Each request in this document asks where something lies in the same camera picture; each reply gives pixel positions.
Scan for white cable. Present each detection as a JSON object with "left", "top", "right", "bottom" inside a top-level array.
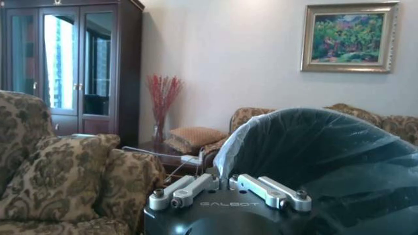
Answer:
[{"left": 121, "top": 146, "right": 196, "bottom": 160}]

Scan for red dried branches bouquet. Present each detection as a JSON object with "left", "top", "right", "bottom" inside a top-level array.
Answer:
[{"left": 147, "top": 74, "right": 183, "bottom": 128}]

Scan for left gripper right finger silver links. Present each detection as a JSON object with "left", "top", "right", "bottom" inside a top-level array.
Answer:
[{"left": 228, "top": 173, "right": 312, "bottom": 211}]

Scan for white power adapter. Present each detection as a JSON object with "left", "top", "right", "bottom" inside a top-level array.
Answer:
[{"left": 180, "top": 154, "right": 201, "bottom": 165}]

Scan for floral patterned throw pillow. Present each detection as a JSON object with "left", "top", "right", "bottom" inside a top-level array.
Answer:
[{"left": 0, "top": 133, "right": 121, "bottom": 223}]

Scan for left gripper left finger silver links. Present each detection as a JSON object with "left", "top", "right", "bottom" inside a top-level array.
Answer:
[{"left": 149, "top": 173, "right": 220, "bottom": 211}]

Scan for floral patterned sofa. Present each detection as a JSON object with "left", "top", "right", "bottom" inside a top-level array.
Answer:
[{"left": 199, "top": 103, "right": 418, "bottom": 169}]

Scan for clear glass vase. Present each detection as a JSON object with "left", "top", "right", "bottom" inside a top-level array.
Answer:
[{"left": 151, "top": 120, "right": 167, "bottom": 150}]

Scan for black trash bin clear liner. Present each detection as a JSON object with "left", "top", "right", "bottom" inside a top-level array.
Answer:
[{"left": 212, "top": 106, "right": 418, "bottom": 235}]

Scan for gold dotted cushion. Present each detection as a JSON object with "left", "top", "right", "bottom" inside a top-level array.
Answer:
[{"left": 163, "top": 126, "right": 228, "bottom": 154}]

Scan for floral patterned armchair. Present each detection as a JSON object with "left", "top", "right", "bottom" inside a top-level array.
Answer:
[{"left": 0, "top": 90, "right": 168, "bottom": 235}]

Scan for gold-framed landscape painting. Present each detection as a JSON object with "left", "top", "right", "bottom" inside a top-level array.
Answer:
[{"left": 299, "top": 1, "right": 400, "bottom": 74}]

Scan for dark wood glass-door cabinet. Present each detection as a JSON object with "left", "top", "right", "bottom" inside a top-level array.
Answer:
[{"left": 0, "top": 0, "right": 145, "bottom": 142}]

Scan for dark wood side table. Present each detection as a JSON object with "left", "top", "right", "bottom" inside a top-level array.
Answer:
[{"left": 121, "top": 141, "right": 209, "bottom": 183}]

